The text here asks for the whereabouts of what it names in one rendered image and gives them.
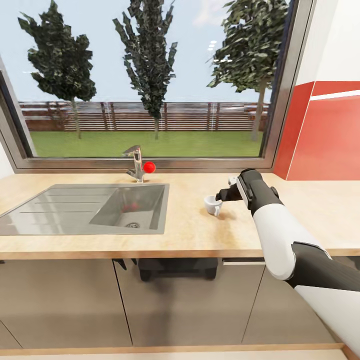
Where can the drop in sink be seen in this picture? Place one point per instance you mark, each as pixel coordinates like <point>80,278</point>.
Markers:
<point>93,208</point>

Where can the countertop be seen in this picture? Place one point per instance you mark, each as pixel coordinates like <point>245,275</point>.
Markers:
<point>349,189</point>
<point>190,231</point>

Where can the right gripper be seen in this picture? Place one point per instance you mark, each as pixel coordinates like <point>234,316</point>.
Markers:
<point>227,195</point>

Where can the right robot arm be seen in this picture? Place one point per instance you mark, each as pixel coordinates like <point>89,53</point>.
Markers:
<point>292,254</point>

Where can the fixed window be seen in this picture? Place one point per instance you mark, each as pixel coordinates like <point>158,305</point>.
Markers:
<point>202,86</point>

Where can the cabinet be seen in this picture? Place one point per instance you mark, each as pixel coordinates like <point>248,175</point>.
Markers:
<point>153,302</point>

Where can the coffee cup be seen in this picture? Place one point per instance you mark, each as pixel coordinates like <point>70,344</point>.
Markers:
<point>212,205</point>

